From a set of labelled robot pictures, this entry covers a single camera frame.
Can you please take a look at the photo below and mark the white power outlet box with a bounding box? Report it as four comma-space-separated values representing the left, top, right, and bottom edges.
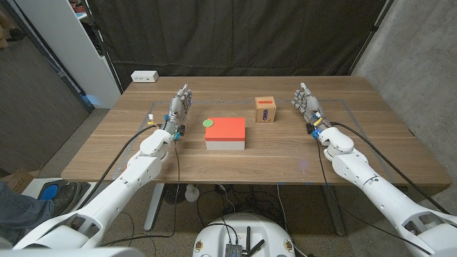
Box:
130, 70, 159, 84

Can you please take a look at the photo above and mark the grey table leg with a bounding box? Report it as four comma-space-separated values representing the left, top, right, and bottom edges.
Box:
320, 185, 346, 237

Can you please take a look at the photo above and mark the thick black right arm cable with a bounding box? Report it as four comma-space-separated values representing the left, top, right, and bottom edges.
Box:
331, 121, 451, 216

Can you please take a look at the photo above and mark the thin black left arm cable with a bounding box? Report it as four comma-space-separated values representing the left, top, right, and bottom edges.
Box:
101, 141, 181, 248

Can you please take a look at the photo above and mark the person's leg in jeans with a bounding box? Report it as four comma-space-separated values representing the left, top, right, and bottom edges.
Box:
0, 180, 55, 246

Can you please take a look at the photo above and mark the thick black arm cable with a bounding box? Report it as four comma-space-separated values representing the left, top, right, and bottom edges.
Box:
76, 124, 160, 211
331, 121, 451, 216

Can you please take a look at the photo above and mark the white floor cable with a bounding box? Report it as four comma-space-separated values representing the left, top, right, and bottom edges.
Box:
276, 184, 308, 257

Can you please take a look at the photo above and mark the wooden box with slots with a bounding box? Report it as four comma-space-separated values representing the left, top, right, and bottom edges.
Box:
254, 96, 277, 124

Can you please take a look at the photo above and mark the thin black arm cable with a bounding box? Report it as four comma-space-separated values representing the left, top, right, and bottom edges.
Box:
316, 138, 433, 256
101, 141, 181, 248

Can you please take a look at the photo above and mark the cardboard box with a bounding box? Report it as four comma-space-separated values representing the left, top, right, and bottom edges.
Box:
1, 168, 36, 196

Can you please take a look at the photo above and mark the black backdrop stand pole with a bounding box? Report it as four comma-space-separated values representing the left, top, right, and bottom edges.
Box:
81, 0, 124, 95
347, 0, 396, 76

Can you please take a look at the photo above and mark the dark shoe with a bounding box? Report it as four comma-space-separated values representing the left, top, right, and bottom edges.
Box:
52, 181, 92, 217

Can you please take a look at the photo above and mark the black radio with antennas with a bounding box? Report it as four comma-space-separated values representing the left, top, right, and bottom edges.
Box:
224, 226, 266, 257

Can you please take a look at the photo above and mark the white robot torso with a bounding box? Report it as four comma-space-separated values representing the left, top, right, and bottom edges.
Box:
192, 213, 296, 257

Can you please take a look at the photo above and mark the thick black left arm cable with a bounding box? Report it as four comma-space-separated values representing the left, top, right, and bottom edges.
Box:
76, 124, 160, 211

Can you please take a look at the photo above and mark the red box with white base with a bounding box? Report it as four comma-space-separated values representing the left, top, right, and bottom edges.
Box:
204, 117, 247, 151

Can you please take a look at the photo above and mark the black backdrop curtain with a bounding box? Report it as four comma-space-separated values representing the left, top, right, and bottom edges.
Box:
85, 0, 388, 90

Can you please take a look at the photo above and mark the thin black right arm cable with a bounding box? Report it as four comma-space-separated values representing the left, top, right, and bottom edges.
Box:
316, 138, 433, 256

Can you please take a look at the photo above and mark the white table leg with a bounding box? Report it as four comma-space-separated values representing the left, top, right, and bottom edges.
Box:
144, 183, 166, 232

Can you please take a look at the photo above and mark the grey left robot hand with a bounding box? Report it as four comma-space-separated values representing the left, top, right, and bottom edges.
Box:
162, 84, 194, 138

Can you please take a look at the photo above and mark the small white fan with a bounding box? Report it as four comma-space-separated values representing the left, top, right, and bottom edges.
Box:
184, 183, 201, 203

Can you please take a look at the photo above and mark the blue foot pedal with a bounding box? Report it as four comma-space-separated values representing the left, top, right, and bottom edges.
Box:
36, 181, 61, 201

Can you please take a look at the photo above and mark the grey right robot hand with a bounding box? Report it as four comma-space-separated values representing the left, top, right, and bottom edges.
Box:
291, 82, 333, 133

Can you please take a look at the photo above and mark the white cabinet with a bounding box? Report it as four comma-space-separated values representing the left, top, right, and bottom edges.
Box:
14, 0, 122, 110

